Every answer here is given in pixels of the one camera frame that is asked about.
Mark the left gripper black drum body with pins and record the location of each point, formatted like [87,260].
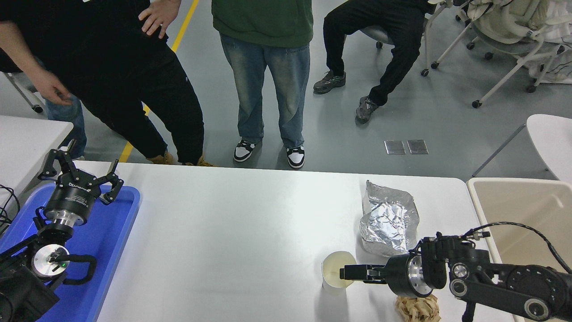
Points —
[71,197]

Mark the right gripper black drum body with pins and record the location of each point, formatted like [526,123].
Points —
[397,275]

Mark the white paper cup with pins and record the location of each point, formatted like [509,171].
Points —
[330,286]

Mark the tan paper ball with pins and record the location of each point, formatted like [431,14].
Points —
[418,311]

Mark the silver foil tray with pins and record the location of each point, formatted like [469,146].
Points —
[389,219]

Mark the person's right forearm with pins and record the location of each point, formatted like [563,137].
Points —
[20,49]

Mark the person's right hand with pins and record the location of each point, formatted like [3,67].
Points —
[53,88]

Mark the person's left hand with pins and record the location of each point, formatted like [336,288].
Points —
[161,13]

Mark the white rectangular side table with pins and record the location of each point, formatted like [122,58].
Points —
[27,147]

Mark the blue plastic tray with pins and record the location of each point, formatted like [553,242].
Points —
[107,241]

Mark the grey-legged chair with casters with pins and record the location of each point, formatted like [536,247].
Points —
[37,108]

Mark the silver floor plate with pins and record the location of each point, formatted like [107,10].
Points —
[395,147]
[417,146]

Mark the large pale beige bin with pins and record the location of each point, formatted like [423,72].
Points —
[518,205]

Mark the white rounded table top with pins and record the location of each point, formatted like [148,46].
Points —
[552,143]

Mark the white-framed office chair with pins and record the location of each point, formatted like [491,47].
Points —
[505,44]
[531,88]

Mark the grey seat office chair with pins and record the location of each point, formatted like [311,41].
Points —
[377,35]

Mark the cream jacket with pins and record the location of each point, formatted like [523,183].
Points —
[505,18]

